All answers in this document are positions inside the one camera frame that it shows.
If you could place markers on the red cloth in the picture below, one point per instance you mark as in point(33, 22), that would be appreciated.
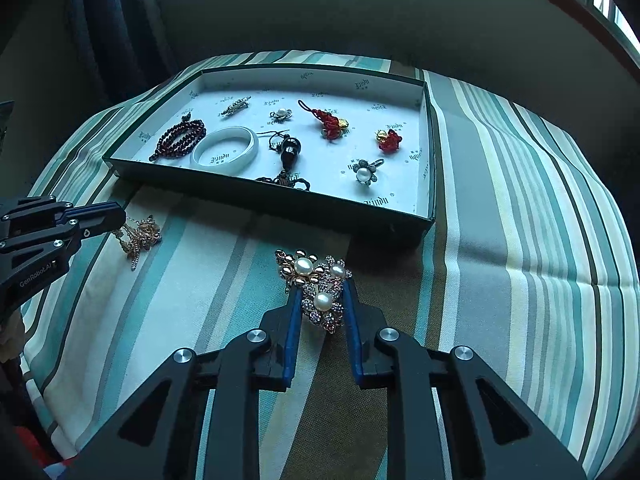
point(35, 447)

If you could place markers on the dark curtain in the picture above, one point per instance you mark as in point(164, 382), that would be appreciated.
point(115, 25)

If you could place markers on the dark pearl flower brooch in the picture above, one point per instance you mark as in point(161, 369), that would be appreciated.
point(362, 174)

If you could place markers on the large gold pearl brooch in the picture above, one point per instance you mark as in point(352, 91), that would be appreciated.
point(303, 266)

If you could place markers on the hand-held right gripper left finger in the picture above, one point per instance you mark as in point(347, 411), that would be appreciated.
point(291, 340)

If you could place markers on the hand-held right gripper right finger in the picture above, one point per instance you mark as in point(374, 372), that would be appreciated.
point(352, 340)

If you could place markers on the green jewelry box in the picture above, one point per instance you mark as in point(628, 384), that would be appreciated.
point(250, 195)

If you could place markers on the black gourd pendant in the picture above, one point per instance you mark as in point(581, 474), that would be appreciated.
point(289, 152)

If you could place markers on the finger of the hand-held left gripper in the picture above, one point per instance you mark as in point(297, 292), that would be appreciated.
point(102, 222)
point(35, 212)

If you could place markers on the small silver pearl brooch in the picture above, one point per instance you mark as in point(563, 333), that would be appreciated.
point(281, 112)

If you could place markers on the long red knot gold charm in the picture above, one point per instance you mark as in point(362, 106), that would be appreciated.
point(330, 122)

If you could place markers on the window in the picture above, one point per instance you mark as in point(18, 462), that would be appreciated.
point(605, 0)

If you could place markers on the striped cloth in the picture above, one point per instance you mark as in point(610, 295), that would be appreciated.
point(525, 235)

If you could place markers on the silver bar brooch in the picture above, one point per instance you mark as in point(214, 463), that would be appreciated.
point(234, 106)

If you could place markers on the white bangle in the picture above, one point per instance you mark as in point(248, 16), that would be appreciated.
point(200, 157)

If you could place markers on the short red knot gold charm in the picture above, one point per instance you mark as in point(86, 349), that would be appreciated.
point(391, 142)

